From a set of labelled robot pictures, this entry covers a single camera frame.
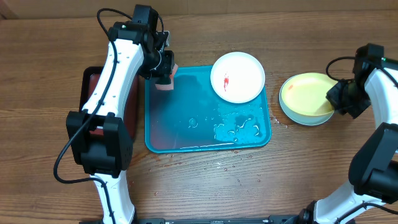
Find light blue plate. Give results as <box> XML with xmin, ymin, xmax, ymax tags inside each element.
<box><xmin>279</xmin><ymin>81</ymin><xmax>334</xmax><ymax>126</ymax></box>

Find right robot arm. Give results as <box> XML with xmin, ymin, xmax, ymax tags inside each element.
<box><xmin>288</xmin><ymin>43</ymin><xmax>397</xmax><ymax>223</ymax></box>

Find black and red tray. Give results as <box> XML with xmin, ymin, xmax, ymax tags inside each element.
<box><xmin>79</xmin><ymin>67</ymin><xmax>139</xmax><ymax>140</ymax></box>

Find teal plastic tray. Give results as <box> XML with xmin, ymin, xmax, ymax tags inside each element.
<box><xmin>144</xmin><ymin>65</ymin><xmax>272</xmax><ymax>153</ymax></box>

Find green and orange sponge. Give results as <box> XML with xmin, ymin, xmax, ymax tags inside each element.
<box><xmin>155</xmin><ymin>64</ymin><xmax>178</xmax><ymax>91</ymax></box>

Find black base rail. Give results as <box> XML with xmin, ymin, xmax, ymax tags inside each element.
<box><xmin>131</xmin><ymin>215</ymin><xmax>310</xmax><ymax>224</ymax></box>

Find yellow-green plate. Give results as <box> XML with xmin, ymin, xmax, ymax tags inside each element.
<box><xmin>280</xmin><ymin>73</ymin><xmax>338</xmax><ymax>116</ymax></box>

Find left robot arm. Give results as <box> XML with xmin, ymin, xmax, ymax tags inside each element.
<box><xmin>53</xmin><ymin>4</ymin><xmax>178</xmax><ymax>223</ymax></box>

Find white plate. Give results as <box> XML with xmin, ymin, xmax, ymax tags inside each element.
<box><xmin>210</xmin><ymin>52</ymin><xmax>265</xmax><ymax>104</ymax></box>

